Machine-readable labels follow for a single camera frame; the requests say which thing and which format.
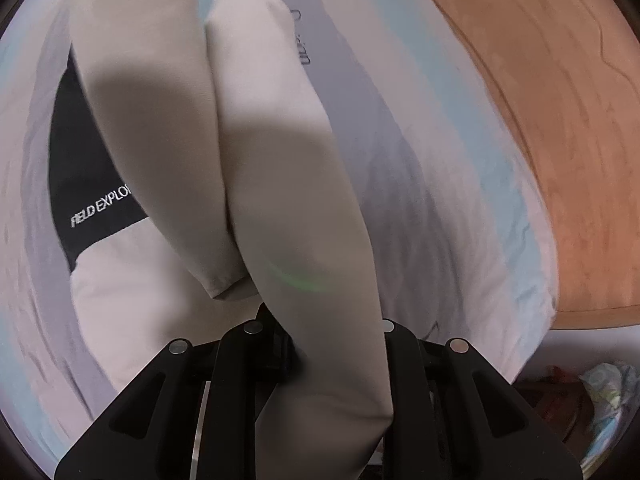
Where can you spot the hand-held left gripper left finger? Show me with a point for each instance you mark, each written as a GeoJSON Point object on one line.
{"type": "Point", "coordinates": [272, 350]}

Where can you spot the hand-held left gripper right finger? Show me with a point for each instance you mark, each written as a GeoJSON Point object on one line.
{"type": "Point", "coordinates": [400, 355]}

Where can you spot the beige and black jacket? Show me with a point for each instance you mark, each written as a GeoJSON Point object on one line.
{"type": "Point", "coordinates": [280, 170]}

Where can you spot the striped light blue bed sheet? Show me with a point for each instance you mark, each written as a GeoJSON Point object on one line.
{"type": "Point", "coordinates": [440, 200]}

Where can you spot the patterned plastic bag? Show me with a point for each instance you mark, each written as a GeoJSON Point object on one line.
{"type": "Point", "coordinates": [607, 400]}

